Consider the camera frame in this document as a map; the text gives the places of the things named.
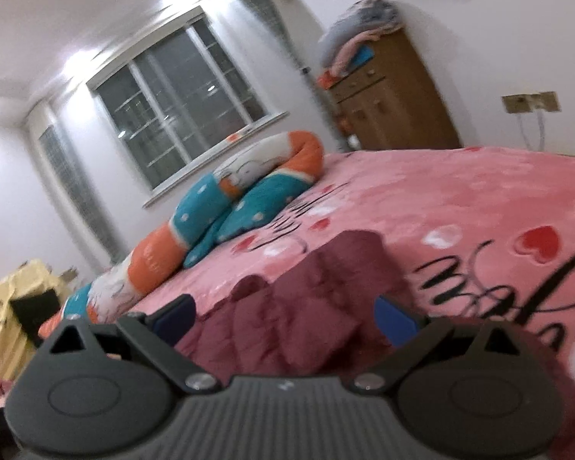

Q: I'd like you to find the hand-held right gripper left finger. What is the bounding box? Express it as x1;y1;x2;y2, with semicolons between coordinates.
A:
41;294;220;392

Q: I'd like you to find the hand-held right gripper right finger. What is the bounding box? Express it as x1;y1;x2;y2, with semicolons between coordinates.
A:
352;296;532;392

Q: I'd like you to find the dark red fleece garment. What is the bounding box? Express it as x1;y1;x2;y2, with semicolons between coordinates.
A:
175;230;575;394

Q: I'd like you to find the rolled orange teal rabbit quilt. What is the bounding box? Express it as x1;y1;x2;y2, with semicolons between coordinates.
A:
38;130;325;341

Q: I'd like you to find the bed with pink sheet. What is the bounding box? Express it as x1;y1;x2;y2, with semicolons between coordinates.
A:
38;146;575;460

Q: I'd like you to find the black cushion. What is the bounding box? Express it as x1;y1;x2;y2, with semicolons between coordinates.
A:
10;289;61;348

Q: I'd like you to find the grey checked curtain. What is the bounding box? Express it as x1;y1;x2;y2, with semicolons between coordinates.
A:
232;0;346;154
38;125;123;264

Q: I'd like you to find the small orange windowsill item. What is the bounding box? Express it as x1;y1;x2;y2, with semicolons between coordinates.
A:
225;125;257;143

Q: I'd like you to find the brown wooden cabinet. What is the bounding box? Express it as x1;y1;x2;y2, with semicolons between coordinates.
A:
328;29;463;151

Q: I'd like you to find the white framed window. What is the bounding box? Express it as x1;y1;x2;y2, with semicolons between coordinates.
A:
86;7;288;209

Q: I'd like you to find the stack of folded blankets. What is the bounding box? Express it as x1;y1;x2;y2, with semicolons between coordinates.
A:
316;0;406;77

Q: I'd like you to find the white wall cable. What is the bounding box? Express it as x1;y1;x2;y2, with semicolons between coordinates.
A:
534;110;549;151
516;112;532;149

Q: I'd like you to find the brass wall socket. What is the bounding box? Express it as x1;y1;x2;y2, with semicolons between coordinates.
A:
502;91;560;115

